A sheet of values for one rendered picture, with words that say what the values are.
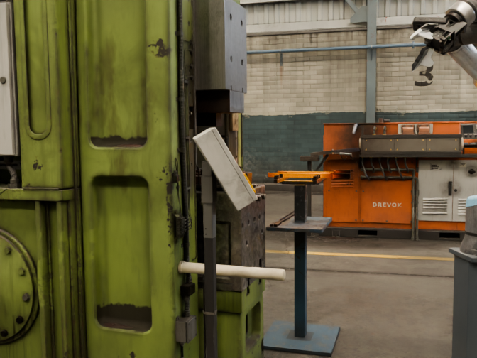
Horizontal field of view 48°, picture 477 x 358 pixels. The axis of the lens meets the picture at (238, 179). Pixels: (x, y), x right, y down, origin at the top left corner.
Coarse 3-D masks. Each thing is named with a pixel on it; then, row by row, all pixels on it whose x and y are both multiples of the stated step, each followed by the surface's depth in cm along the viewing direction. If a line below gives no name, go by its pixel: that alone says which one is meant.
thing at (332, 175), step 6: (270, 174) 303; (276, 174) 302; (288, 174) 300; (294, 174) 299; (300, 174) 298; (306, 174) 297; (312, 174) 296; (324, 174) 294; (330, 174) 292; (336, 174) 292; (342, 174) 291; (348, 174) 290
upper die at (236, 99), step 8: (200, 96) 243; (208, 96) 242; (216, 96) 240; (224, 96) 239; (232, 96) 242; (240, 96) 252; (200, 104) 243; (208, 104) 242; (216, 104) 241; (224, 104) 240; (232, 104) 242; (240, 104) 252; (200, 112) 244; (208, 112) 245; (216, 112) 246; (224, 112) 247; (232, 112) 249; (240, 112) 252
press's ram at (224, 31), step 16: (208, 0) 233; (224, 0) 230; (208, 16) 233; (224, 16) 231; (240, 16) 250; (208, 32) 234; (224, 32) 231; (240, 32) 250; (208, 48) 234; (224, 48) 232; (240, 48) 251; (208, 64) 235; (224, 64) 233; (240, 64) 251; (208, 80) 236; (224, 80) 233; (240, 80) 251
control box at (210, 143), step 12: (204, 132) 185; (216, 132) 177; (204, 144) 177; (216, 144) 178; (204, 156) 178; (216, 156) 178; (228, 156) 178; (216, 168) 178; (228, 168) 179; (228, 180) 179; (240, 180) 179; (228, 192) 179; (240, 192) 180; (252, 192) 180; (240, 204) 180
